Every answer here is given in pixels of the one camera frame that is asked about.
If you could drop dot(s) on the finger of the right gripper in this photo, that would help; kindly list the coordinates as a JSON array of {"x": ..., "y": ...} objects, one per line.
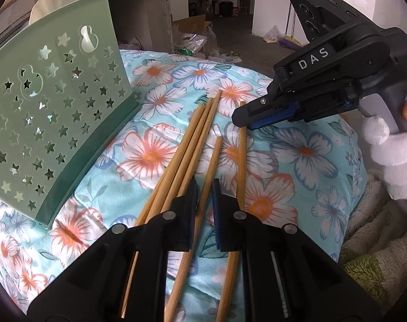
[
  {"x": 294, "y": 112},
  {"x": 256, "y": 108}
]

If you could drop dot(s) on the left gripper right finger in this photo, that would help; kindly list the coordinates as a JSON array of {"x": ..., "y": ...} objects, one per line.
[{"x": 286, "y": 275}]

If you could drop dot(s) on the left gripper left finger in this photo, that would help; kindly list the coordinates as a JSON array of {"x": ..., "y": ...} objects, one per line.
[{"x": 121, "y": 276}]

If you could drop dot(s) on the bamboo chopstick four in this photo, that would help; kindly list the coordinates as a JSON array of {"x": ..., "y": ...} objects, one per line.
[{"x": 171, "y": 306}]

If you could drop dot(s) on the bamboo chopstick two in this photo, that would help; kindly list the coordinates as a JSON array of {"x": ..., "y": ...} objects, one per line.
[{"x": 190, "y": 154}]

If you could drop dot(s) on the bamboo chopstick one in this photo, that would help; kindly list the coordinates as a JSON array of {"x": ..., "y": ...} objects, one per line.
[{"x": 166, "y": 184}]

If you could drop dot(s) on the bamboo chopstick three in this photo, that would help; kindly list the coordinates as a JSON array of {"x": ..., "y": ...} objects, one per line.
[{"x": 193, "y": 152}]

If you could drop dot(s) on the right white gloved hand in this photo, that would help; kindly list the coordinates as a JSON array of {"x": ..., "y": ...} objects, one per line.
[{"x": 384, "y": 127}]

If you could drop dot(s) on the fluffy white green towel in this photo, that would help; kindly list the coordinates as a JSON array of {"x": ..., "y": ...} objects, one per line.
[{"x": 374, "y": 251}]

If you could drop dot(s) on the green plastic utensil caddy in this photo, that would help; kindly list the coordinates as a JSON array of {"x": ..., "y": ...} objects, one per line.
[{"x": 64, "y": 95}]

